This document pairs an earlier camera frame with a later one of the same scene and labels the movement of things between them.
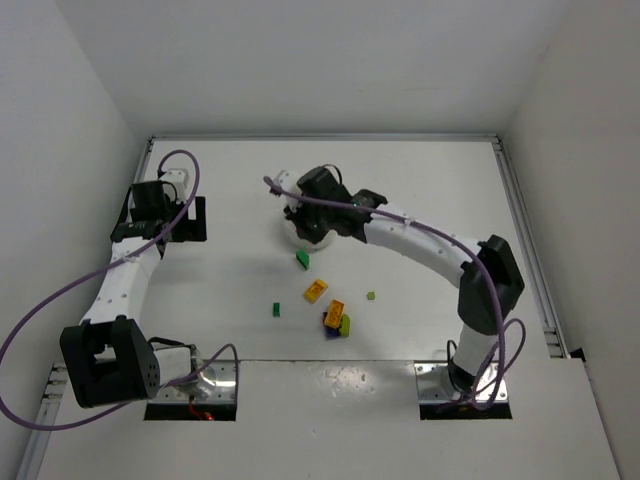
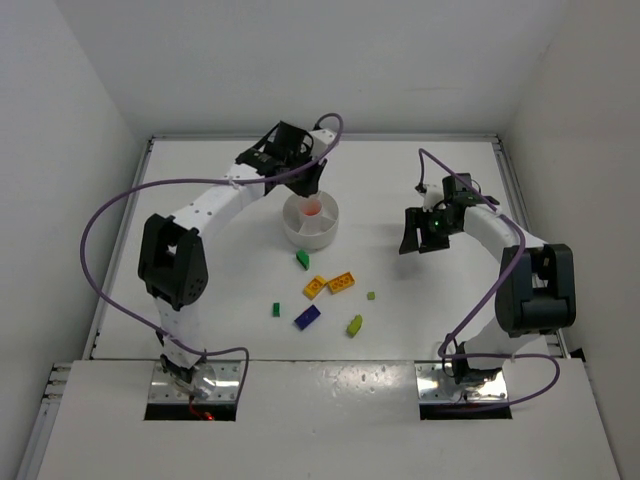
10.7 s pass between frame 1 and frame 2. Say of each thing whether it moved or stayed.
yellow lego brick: stayed
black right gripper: moved
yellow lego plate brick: moved
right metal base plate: stayed
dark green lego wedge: stayed
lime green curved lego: moved
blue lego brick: moved
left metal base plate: stayed
